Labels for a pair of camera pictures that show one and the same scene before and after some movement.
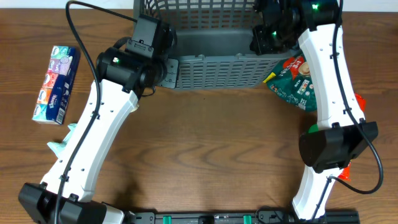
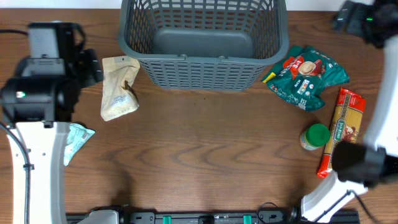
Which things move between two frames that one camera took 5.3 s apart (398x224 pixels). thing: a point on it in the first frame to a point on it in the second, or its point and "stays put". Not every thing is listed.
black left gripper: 160,83 to 87,66
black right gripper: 259,42 to 347,18
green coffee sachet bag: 293,83 stays put
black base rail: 268,216 stays put
